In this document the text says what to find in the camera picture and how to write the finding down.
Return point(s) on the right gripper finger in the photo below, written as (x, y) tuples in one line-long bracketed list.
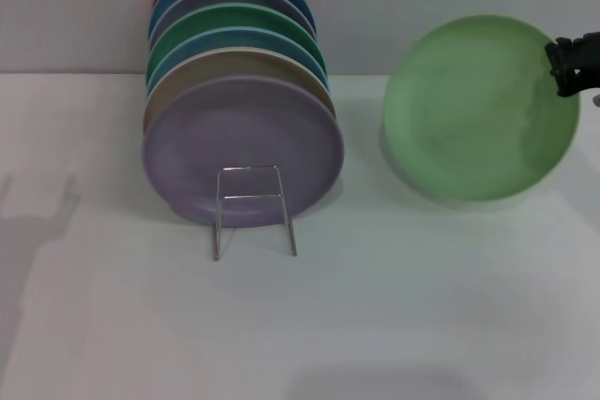
[(574, 63)]

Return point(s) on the light green plate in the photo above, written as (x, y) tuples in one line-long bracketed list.
[(469, 114)]

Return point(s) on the lilac plate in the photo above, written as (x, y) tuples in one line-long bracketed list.
[(244, 128)]

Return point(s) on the beige plate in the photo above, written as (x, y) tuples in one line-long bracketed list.
[(225, 65)]

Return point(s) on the light blue plate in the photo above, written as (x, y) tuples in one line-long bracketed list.
[(225, 39)]

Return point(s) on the dark green plate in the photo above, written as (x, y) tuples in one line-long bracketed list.
[(225, 18)]

